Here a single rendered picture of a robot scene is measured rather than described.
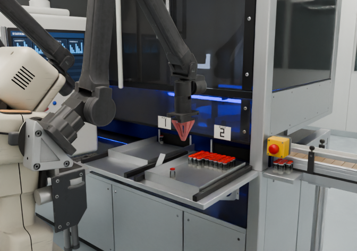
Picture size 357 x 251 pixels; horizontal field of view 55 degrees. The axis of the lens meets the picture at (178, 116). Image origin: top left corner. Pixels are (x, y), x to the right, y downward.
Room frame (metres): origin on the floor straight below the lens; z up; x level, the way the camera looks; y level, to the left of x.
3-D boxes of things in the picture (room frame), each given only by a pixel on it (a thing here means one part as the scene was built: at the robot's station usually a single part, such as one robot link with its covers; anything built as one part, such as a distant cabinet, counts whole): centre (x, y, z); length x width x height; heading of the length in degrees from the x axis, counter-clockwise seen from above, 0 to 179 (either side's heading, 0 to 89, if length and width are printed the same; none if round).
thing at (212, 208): (2.01, 0.47, 0.73); 1.98 x 0.01 x 0.25; 51
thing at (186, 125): (1.14, -0.02, 1.12); 0.07 x 0.07 x 0.09; 51
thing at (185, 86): (1.14, -0.02, 1.25); 0.07 x 0.06 x 0.07; 140
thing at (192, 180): (1.32, -0.07, 0.90); 0.34 x 0.26 x 0.04; 142
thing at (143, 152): (1.61, 0.13, 0.90); 0.34 x 0.26 x 0.04; 141
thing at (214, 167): (1.39, -0.13, 0.90); 0.18 x 0.02 x 0.05; 52
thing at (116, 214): (2.38, 0.14, 0.44); 2.06 x 1.00 x 0.88; 51
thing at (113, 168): (1.45, 0.04, 0.87); 0.70 x 0.48 x 0.02; 51
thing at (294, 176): (1.36, -0.44, 0.87); 0.14 x 0.13 x 0.02; 141
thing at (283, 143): (1.33, -0.41, 0.99); 0.08 x 0.07 x 0.07; 141
